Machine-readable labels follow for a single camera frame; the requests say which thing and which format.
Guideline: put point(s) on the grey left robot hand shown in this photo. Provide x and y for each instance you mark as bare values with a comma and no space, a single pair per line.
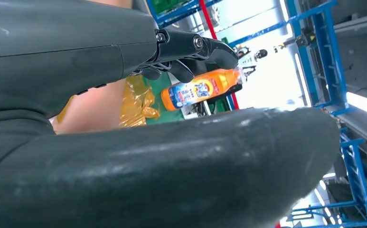
76,47

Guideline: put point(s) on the yellow taped plastic sheet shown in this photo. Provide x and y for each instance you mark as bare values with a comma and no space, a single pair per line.
136,104

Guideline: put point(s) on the green plastic crate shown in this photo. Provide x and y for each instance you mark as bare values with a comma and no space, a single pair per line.
167,3

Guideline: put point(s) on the blue metal shelf rack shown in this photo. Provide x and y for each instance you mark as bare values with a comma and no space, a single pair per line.
177,14

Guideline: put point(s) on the red rack beam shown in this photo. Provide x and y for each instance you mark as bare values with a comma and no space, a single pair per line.
207,15

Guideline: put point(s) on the blue steel gantry frame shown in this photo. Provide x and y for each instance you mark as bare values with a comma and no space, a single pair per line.
320,63

